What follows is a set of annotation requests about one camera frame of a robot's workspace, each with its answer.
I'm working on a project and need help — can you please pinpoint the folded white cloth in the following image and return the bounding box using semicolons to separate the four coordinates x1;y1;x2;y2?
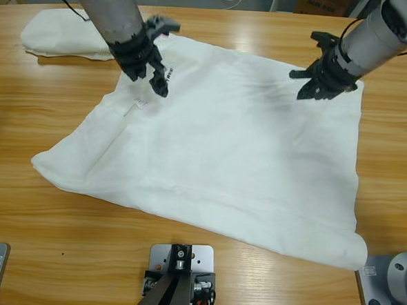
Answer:
19;6;118;62

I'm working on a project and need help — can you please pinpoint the cardboard box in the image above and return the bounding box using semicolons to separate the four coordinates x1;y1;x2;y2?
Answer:
294;0;355;18

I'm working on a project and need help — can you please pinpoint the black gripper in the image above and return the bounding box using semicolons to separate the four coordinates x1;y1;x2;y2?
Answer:
288;43;365;104
105;23;173;98

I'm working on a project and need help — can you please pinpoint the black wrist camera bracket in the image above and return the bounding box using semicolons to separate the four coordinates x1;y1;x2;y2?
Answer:
310;30;341;50
143;13;183;41

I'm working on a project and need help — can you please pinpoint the white t-shirt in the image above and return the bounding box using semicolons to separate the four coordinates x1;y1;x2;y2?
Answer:
24;24;382;273

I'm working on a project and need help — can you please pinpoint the white camera stand mount block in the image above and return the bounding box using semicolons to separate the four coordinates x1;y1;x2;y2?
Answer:
145;241;219;305

